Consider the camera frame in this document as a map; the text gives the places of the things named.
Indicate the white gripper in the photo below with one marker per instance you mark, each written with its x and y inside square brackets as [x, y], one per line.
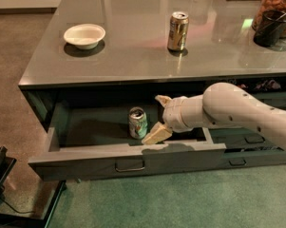
[175, 114]

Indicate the green 7up soda can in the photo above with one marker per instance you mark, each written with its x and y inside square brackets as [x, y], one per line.
[137, 121]

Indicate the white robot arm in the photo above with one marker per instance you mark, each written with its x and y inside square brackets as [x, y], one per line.
[221, 105]

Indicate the grey counter cabinet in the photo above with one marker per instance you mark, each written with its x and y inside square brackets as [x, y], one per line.
[133, 61]

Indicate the open grey top drawer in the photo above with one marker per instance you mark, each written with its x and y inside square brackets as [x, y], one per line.
[90, 140]

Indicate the middle right grey drawer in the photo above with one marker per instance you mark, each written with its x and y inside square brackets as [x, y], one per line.
[240, 138]

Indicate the bottom right grey drawer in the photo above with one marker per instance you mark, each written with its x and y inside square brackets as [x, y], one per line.
[252, 159]

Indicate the gold soda can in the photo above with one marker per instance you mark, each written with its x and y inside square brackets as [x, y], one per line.
[179, 22]

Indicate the snack bags in drawer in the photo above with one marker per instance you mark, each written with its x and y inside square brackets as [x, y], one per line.
[263, 85]

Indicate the upper right grey drawer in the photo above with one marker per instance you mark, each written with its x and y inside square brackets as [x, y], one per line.
[275, 99]

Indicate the white paper bowl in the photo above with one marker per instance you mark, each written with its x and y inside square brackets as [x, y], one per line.
[84, 36]

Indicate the black cup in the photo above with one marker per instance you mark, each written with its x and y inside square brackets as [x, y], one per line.
[272, 24]

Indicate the glass jar of nuts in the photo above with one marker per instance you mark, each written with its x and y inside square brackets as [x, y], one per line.
[280, 7]

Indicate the black metal stand base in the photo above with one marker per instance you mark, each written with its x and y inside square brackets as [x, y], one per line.
[21, 219]

